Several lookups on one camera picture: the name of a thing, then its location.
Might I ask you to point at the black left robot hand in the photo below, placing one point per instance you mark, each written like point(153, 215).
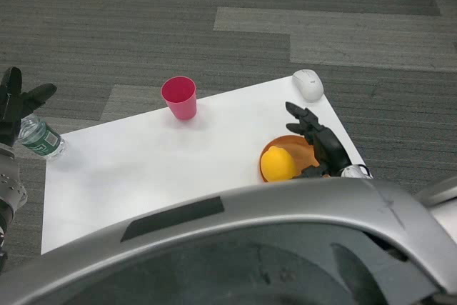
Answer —
point(14, 105)

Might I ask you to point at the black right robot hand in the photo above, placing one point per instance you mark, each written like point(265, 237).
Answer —
point(321, 140)

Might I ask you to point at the yellow lemon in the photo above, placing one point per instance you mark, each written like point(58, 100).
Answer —
point(277, 164)

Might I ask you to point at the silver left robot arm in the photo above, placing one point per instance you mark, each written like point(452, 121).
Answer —
point(9, 190)

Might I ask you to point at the orange round plate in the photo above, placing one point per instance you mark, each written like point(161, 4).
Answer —
point(303, 153)

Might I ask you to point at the clear water bottle green label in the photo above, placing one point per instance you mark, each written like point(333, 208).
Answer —
point(41, 137)

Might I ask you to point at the white computer mouse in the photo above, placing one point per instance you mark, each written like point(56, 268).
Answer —
point(308, 84)

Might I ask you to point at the silver robot chest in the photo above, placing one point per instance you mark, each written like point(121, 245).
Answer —
point(228, 248)

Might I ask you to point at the pink plastic cup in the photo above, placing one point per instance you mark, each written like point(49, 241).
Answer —
point(180, 98)

